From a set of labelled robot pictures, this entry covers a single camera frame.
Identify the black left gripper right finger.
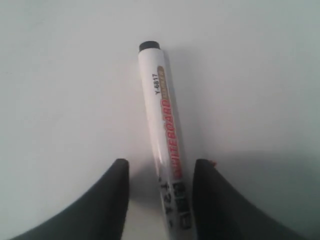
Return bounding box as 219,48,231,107
192,158,312,240

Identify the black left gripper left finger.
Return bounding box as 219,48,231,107
15,159,130,240

